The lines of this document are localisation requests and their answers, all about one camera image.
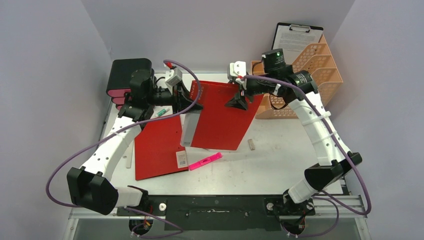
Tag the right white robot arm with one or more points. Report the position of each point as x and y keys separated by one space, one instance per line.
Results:
x=300 y=93

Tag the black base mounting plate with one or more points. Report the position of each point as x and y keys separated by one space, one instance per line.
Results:
x=226 y=212

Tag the small beige eraser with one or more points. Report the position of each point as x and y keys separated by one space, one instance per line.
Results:
x=251 y=144

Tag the black pink drawer unit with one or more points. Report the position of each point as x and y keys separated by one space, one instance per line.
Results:
x=120 y=75

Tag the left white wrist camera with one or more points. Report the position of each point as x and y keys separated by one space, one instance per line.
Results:
x=172 y=78

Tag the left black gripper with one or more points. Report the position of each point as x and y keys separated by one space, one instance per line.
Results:
x=180 y=99

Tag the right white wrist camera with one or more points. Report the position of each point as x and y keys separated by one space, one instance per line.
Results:
x=235 y=72

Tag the black clipboard with paper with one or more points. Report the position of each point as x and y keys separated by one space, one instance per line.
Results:
x=294 y=38

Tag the white plastic ruler piece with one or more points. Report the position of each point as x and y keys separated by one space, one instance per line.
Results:
x=128 y=157

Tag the thin red folder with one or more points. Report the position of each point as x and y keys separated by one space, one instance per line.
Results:
x=217 y=126

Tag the thick red binder folder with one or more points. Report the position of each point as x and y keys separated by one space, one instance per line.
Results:
x=158 y=151

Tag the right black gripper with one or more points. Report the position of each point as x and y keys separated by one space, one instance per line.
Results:
x=245 y=93

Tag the pink highlighter marker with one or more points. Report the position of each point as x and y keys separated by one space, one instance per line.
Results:
x=205 y=161

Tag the orange plastic file organizer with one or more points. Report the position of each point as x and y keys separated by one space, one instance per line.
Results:
x=317 y=59

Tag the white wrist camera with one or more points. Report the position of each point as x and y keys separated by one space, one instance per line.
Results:
x=172 y=78
x=235 y=72

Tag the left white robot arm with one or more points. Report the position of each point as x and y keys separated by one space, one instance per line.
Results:
x=90 y=185

